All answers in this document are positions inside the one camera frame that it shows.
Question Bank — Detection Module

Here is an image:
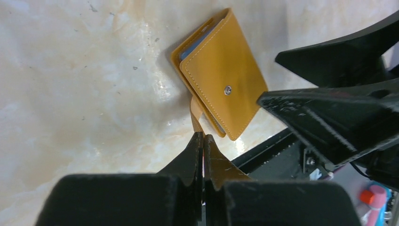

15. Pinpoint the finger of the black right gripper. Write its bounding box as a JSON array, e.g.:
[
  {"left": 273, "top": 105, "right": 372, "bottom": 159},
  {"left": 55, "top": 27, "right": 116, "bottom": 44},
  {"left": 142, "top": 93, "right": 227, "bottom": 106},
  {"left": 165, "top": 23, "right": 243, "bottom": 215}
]
[
  {"left": 257, "top": 79, "right": 399, "bottom": 165},
  {"left": 275, "top": 12, "right": 399, "bottom": 88}
]

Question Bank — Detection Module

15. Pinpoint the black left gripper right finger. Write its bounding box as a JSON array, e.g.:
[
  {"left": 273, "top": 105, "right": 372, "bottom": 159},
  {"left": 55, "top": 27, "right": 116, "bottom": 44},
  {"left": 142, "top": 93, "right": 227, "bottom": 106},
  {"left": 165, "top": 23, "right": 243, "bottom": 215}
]
[{"left": 203, "top": 135, "right": 360, "bottom": 226}]

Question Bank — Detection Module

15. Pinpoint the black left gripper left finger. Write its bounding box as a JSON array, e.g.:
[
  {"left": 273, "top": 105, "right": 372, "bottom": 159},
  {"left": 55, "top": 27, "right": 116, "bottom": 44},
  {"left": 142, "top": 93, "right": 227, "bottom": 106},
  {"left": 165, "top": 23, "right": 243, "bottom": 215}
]
[{"left": 36, "top": 132, "right": 204, "bottom": 226}]

